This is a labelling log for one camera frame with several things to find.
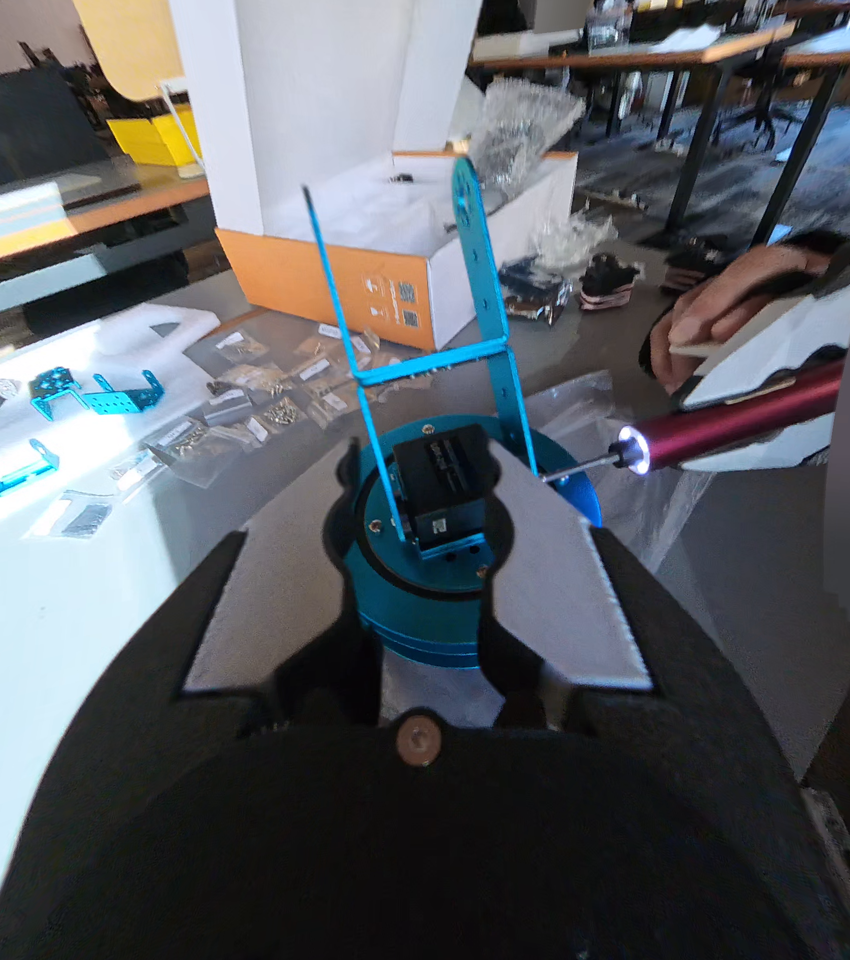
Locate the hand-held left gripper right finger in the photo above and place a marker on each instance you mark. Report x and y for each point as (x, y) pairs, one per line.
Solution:
(560, 585)

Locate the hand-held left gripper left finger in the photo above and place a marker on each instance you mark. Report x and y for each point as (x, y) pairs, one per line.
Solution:
(275, 585)

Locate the maroon electric screwdriver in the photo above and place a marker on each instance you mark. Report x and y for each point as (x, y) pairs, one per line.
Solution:
(724, 420)

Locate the blue toy robot arm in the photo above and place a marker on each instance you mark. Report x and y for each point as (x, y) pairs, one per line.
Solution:
(436, 480)

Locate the grey desk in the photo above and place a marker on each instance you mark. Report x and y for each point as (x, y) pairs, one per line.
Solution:
(754, 540)

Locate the person's right hand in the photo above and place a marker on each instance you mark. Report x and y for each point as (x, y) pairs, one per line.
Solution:
(724, 300)

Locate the flat clear plastic bag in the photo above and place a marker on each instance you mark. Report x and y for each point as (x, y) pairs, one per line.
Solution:
(582, 405)

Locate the pile of small screw bags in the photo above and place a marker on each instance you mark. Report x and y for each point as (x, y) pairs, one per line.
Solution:
(282, 382)

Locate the small bag of black parts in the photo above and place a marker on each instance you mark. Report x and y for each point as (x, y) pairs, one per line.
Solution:
(80, 517)

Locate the crumpled clear plastic bag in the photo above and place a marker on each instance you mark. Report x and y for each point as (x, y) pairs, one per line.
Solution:
(575, 236)

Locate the dark antistatic bag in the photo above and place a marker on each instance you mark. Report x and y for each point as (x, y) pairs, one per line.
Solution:
(537, 289)

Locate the white foam sheet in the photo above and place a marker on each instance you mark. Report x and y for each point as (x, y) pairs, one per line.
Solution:
(42, 675)

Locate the wooden table with black legs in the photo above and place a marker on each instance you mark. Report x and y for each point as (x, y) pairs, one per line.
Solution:
(739, 49)
(844, 52)

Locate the white foam insert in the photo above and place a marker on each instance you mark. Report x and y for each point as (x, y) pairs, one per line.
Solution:
(132, 330)

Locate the clear bubble wrap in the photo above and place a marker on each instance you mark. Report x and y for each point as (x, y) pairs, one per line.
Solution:
(522, 127)

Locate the wooden side table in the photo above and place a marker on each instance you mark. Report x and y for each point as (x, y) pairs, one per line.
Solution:
(57, 217)

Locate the yellow storage bins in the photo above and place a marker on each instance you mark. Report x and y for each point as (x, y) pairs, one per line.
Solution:
(151, 139)

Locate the white and orange cardboard box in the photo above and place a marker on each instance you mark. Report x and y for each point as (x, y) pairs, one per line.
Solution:
(320, 112)

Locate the black monitor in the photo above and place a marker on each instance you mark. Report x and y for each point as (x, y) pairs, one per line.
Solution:
(12, 135)

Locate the pale wooden board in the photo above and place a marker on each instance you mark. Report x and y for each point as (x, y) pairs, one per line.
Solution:
(129, 45)

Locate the blue wide u-shaped bracket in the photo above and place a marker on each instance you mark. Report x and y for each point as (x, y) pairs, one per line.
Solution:
(125, 401)

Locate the blue flat u-shaped bracket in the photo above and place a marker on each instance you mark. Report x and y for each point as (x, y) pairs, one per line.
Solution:
(12, 476)

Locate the blue perforated metal bracket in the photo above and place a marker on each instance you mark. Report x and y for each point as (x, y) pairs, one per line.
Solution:
(54, 386)

